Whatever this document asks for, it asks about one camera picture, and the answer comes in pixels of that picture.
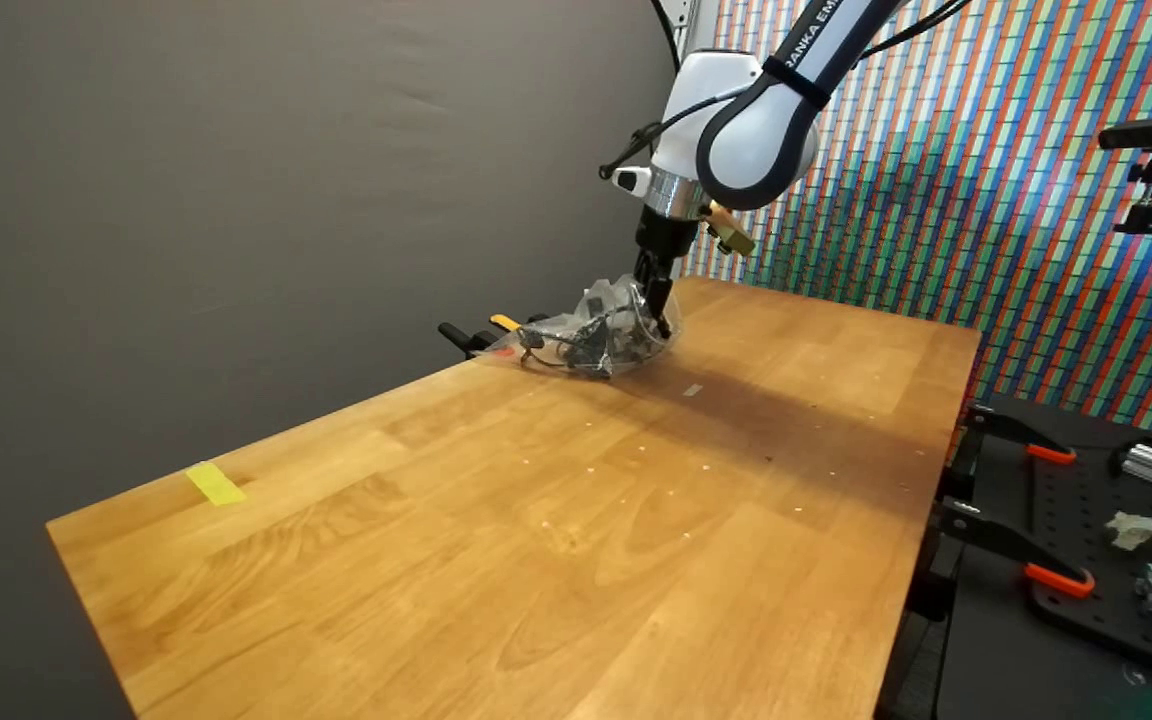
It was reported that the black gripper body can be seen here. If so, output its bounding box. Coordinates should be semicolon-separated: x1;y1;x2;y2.
634;207;705;284

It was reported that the clear crumpled plastic container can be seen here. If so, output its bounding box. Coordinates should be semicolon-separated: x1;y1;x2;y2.
515;272;671;383

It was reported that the yellow and black clamp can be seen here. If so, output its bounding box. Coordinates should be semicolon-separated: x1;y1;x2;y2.
435;307;530;363

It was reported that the multicoloured backdrop cloth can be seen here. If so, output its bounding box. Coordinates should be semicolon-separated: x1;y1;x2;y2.
677;0;1152;441

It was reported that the black clamp orange trigger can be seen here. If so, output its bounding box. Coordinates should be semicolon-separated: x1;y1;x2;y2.
936;497;1101;607
965;403;1084;472

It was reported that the grey backdrop cloth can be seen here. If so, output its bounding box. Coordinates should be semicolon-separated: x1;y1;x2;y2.
0;0;705;720

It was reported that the yellow tape strip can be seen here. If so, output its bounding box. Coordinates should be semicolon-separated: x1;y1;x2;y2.
185;458;251;513

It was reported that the black perforated base board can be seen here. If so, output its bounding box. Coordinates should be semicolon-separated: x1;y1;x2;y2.
930;394;1152;698

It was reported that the small white plastic part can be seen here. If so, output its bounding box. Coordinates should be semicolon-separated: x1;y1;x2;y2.
1103;506;1152;553

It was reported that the brass cable connector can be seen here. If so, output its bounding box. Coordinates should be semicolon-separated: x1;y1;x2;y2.
705;201;761;258

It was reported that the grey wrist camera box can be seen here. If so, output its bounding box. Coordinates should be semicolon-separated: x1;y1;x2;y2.
603;156;659;203

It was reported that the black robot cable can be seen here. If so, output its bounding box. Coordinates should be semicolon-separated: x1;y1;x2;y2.
598;83;749;184

